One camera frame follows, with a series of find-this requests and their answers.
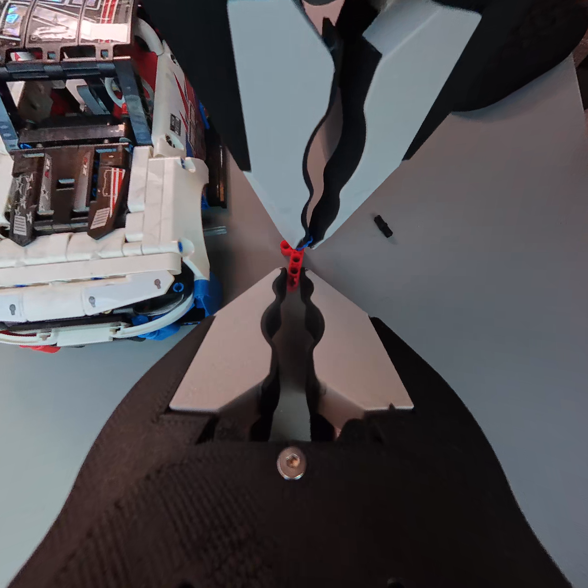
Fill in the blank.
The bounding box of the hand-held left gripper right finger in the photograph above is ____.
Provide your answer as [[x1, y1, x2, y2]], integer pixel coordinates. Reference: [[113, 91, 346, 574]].
[[299, 268, 415, 442]]

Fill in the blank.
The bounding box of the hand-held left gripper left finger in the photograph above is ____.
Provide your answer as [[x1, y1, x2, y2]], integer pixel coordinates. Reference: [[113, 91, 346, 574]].
[[169, 268, 288, 442]]

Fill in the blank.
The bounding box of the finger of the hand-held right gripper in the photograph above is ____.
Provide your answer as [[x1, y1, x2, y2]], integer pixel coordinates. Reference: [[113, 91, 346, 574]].
[[305, 0, 482, 250], [227, 0, 343, 244]]

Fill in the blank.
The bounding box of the red T-shaped brick beam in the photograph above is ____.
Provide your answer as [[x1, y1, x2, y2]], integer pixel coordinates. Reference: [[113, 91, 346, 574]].
[[279, 240, 305, 293]]

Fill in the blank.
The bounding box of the grey desk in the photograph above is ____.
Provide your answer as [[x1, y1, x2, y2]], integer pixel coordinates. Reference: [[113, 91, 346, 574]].
[[0, 60, 588, 588]]

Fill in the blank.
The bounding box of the toy brick race car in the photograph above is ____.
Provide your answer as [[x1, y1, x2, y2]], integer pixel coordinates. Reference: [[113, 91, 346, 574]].
[[0, 0, 229, 353]]

